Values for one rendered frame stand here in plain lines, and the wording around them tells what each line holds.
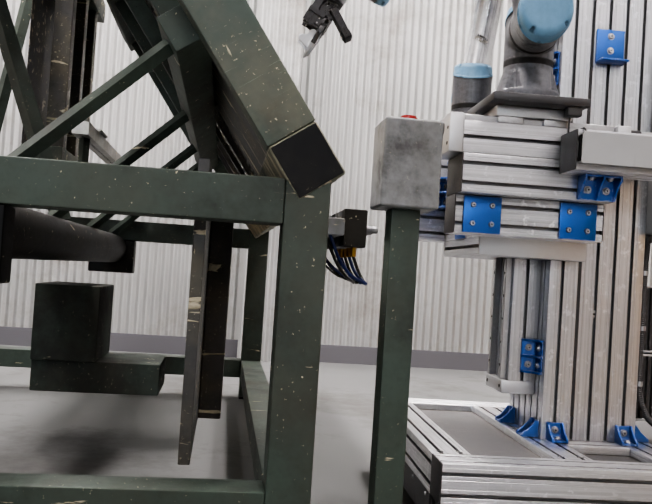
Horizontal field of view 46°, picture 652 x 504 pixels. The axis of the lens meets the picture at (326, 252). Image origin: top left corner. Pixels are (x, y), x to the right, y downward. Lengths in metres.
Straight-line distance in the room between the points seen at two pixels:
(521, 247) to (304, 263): 0.65
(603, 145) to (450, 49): 3.94
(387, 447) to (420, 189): 0.52
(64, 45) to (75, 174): 1.73
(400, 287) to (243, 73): 0.52
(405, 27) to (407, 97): 0.49
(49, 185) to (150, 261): 3.80
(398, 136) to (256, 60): 0.32
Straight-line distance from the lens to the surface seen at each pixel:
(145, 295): 5.32
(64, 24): 3.25
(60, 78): 3.20
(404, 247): 1.57
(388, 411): 1.59
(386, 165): 1.54
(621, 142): 1.78
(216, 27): 1.56
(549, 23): 1.77
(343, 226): 1.80
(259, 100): 1.53
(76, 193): 1.53
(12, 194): 1.55
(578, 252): 2.00
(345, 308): 5.31
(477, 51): 2.55
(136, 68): 1.66
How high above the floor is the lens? 0.61
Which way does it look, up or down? 2 degrees up
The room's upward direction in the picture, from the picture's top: 4 degrees clockwise
